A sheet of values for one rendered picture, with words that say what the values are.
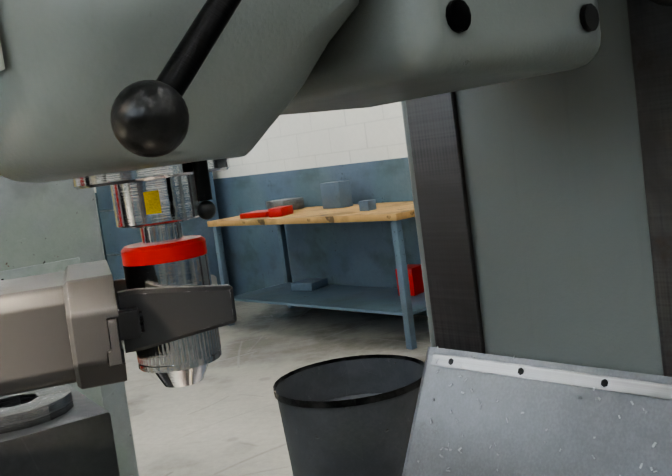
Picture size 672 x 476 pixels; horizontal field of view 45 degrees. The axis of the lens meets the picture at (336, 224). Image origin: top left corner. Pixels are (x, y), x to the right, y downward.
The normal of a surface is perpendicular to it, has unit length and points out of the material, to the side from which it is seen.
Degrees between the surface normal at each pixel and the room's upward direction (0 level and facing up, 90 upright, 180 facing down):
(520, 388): 63
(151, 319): 90
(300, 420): 94
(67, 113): 119
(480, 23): 90
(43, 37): 102
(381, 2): 90
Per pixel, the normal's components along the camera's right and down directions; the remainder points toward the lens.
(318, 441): -0.48, 0.20
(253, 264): -0.74, 0.15
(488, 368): -0.72, -0.31
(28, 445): 0.53, 0.00
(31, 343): 0.30, 0.04
